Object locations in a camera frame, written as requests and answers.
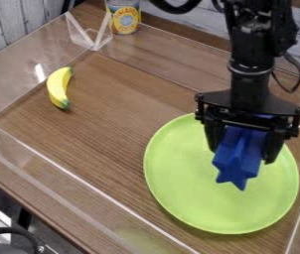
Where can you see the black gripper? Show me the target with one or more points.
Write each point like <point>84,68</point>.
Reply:
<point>265,113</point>

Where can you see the blue star-shaped block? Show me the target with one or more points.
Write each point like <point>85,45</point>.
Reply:
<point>238,155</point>

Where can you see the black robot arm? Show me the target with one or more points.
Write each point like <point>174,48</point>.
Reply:
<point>262,32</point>

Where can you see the green round plate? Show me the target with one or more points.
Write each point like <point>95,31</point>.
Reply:
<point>180,178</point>

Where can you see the yellow toy banana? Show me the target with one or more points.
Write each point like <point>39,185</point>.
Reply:
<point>57,85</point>

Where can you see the yellow blue labelled can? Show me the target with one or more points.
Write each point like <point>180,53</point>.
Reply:
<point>124,12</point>

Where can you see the clear acrylic tray wall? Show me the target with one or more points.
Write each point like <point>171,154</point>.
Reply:
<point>75,168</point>

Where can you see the clear acrylic corner bracket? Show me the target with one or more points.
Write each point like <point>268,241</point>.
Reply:
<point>88,38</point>

